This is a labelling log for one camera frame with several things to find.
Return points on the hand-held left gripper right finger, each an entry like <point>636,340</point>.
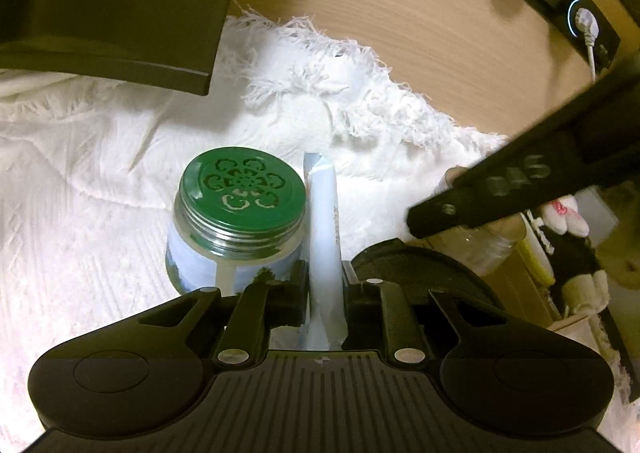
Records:
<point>362,308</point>

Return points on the yellow soft pad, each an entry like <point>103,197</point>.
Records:
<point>537,253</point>

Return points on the white soft packet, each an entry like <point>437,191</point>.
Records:
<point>322,233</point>

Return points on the glass jar with green lid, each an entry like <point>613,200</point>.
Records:
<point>240,183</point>

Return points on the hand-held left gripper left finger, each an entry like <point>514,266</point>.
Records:
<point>287,303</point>

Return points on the black plush with cream paws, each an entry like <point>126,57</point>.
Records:
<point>575,253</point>

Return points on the clear jar with brown lid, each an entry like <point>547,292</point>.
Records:
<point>415,263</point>

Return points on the white fringed blanket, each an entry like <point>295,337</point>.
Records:
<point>100,158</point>

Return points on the wooden back panel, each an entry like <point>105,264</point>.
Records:
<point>400,33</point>

